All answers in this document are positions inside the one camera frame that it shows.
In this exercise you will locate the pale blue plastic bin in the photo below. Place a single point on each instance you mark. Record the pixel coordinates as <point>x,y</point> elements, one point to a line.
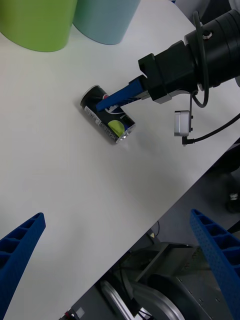
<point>105,22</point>

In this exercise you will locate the black drink can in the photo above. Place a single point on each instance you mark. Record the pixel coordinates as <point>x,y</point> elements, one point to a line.
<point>117,125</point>

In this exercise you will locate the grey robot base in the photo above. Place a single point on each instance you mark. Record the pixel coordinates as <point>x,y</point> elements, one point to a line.
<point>162,295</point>

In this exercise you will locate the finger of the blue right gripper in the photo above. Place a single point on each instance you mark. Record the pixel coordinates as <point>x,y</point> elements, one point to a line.
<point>120,96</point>

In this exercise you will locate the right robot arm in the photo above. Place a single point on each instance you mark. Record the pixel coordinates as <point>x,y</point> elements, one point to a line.
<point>220,45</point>

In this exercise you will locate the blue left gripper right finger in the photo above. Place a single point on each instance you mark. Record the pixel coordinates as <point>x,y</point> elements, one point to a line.
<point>220,262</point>

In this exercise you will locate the yellow-green plastic bin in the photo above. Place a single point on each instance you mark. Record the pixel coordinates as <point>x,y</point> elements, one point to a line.
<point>35,25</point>

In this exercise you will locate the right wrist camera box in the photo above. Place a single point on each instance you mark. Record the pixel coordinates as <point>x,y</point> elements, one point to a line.
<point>183,123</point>

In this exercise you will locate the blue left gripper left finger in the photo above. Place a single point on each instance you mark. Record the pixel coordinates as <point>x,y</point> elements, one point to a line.
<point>17,257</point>

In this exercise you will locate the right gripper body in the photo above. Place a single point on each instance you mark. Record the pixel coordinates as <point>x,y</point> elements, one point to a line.
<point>170,72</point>

